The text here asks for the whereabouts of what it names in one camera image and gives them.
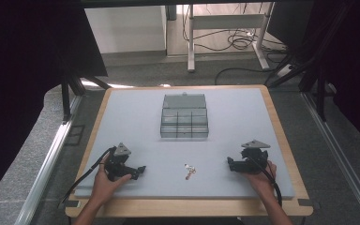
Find white cabinet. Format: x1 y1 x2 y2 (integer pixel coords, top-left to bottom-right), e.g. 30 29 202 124
83 5 168 54

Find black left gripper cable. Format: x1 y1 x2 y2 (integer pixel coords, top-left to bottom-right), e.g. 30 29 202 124
57 147 114 209

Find dark floor plate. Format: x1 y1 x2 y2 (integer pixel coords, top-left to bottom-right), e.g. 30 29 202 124
64 124 86 147

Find wooden table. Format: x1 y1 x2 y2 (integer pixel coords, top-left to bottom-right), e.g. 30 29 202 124
64 83 314 218

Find person's left hand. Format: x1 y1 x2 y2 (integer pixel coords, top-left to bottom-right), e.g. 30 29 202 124
89 152 132 208

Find aluminium floor rail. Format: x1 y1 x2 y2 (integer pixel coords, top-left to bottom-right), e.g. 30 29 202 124
13 94 83 225
300 91 360 225

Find grey table mat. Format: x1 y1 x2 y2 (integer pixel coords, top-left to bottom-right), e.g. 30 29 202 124
73 86 296 200

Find clear plastic compartment box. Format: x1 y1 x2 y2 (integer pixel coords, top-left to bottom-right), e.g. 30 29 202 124
159 92 210 140

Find black floor cables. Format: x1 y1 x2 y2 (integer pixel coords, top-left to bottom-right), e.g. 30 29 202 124
181 4 290 86

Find person's right hand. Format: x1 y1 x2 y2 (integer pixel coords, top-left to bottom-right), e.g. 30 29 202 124
243 160 278 197

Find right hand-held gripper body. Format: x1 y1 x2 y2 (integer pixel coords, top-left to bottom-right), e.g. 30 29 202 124
232 139 272 175

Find black stand legs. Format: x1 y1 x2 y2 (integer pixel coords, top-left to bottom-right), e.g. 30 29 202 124
60 72 112 124
263 3 351 123

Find white power strip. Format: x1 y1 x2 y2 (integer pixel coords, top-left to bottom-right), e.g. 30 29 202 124
276 63 294 79

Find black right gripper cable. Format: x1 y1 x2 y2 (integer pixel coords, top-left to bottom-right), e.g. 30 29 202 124
248 155 283 208

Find black tape patch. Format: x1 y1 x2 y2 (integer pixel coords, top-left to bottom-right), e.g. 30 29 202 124
63 200 81 209
297 198 321 210

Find white desk frame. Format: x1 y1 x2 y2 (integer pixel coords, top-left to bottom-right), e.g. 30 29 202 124
187 2 276 73

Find dark curtain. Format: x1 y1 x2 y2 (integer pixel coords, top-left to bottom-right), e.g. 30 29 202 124
0 0 109 209
266 0 360 154

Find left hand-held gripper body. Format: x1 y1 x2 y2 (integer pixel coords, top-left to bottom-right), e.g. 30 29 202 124
104 142 140 183

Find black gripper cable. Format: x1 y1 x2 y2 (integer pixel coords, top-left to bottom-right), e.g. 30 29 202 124
248 155 283 208
57 147 114 209

